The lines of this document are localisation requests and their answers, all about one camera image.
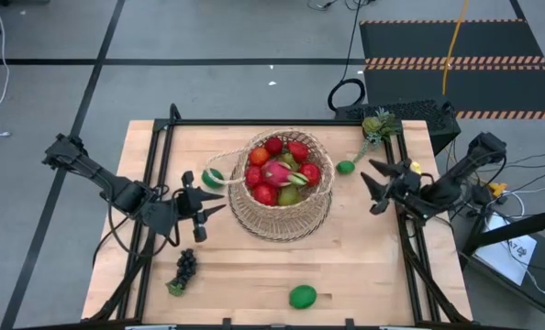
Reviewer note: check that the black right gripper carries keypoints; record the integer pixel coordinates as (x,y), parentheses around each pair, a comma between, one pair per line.
(405,185)

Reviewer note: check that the dark red round fruit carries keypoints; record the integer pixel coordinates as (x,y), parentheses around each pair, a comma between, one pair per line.
(273,146)

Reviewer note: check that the pink dragon fruit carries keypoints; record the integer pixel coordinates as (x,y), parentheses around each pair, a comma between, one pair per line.
(277,173)

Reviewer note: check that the small yellow tag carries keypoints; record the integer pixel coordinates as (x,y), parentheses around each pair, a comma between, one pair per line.
(416,168)

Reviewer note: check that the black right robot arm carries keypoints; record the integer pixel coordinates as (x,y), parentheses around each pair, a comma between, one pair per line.
(456,176)

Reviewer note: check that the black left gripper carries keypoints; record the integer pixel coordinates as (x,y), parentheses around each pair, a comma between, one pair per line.
(191,204)

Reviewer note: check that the white paper sheet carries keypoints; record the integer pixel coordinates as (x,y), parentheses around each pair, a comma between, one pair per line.
(506,256)

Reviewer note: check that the large green lime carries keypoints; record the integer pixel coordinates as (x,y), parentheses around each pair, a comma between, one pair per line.
(303,296)

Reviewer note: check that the green pear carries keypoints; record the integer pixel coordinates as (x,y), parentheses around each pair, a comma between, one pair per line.
(289,159)
(290,196)

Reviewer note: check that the red tomato with green calyx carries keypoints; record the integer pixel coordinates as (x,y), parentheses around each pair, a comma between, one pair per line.
(311,174)

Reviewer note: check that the small green lime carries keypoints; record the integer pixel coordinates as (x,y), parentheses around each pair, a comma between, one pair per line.
(345,167)

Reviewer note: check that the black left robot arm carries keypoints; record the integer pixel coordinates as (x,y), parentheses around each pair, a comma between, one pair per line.
(130,197)

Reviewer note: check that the orange-red tomato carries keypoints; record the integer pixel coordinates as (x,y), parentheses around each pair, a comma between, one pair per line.
(259,156)

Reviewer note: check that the red bell pepper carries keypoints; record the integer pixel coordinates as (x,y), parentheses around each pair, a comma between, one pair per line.
(297,150)

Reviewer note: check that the black metal stand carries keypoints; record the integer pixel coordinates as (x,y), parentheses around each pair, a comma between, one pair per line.
(515,229)

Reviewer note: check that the artificial green succulent plant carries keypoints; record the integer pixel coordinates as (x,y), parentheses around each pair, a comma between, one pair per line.
(374,124)

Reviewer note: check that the black ramp with orange stripes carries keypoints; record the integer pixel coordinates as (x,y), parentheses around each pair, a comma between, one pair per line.
(437,41)

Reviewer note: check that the black grape bunch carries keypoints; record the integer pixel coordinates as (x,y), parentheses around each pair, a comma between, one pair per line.
(186,266)

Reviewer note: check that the medium green lime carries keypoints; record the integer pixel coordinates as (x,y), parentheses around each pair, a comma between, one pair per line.
(210,179)

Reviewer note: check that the black perforated computer case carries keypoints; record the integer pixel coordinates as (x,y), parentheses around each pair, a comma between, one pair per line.
(414,112)

